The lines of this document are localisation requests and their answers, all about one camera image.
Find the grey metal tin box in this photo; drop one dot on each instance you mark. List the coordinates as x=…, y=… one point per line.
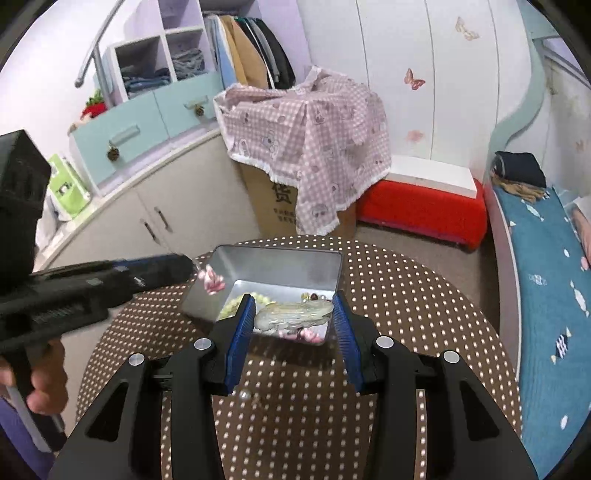
x=277, y=267

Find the beige butterfly sticker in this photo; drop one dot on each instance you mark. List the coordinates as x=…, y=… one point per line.
x=466, y=28

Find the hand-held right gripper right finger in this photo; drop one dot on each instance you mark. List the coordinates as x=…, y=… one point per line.
x=348, y=341

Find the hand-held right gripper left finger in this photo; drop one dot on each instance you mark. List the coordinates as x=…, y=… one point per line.
x=240, y=341

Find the green white bag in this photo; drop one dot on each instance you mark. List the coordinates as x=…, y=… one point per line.
x=69, y=189

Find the folded tan clothes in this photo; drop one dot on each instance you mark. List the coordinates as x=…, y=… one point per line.
x=521, y=191

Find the pink green plush toy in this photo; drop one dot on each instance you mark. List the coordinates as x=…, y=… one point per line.
x=582, y=221

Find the pink checked cloth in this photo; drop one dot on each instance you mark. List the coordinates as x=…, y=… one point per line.
x=323, y=138

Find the cardboard box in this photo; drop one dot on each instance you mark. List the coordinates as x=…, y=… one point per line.
x=272, y=203

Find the red strawberry plush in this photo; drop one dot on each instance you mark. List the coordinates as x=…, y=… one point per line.
x=94, y=108

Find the grey metal handrail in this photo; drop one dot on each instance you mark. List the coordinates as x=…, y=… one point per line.
x=94, y=50

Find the person's left forearm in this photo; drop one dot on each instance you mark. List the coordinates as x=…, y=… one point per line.
x=18, y=438

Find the blue printed bed sheet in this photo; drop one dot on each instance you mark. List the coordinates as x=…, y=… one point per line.
x=540, y=277

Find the beige low cabinet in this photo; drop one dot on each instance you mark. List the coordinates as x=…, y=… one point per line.
x=194, y=184

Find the faint pink butterfly sticker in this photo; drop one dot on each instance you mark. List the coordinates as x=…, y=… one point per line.
x=414, y=136

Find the dark hanging jackets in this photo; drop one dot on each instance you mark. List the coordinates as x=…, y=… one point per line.
x=277, y=55

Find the white board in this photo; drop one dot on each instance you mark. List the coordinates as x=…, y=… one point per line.
x=429, y=175

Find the folded dark clothes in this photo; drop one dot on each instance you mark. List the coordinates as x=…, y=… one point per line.
x=521, y=168

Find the light blue hanging shirt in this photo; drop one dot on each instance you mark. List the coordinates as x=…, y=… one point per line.
x=225, y=55

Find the pine cone ornament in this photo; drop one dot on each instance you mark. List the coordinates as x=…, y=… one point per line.
x=199, y=110
x=112, y=153

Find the tan hanging jacket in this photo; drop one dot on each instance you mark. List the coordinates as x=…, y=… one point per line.
x=244, y=50

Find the person's left hand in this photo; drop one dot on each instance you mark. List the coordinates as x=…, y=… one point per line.
x=46, y=383

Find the white wardrobe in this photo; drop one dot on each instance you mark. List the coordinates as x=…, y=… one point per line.
x=383, y=46

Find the teal bunk bed frame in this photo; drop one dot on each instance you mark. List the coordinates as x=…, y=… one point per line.
x=531, y=92

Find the teal drawer unit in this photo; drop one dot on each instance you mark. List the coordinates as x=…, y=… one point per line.
x=138, y=115

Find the purple stair cabinet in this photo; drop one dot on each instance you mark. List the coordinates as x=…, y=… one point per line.
x=184, y=14

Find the brown polka dot tablecloth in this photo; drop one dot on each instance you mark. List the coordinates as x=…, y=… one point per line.
x=415, y=300

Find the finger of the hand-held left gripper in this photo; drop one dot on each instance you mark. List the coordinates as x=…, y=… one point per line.
x=92, y=288
x=157, y=265

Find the red ottoman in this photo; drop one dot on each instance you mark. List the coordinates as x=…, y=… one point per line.
x=415, y=207

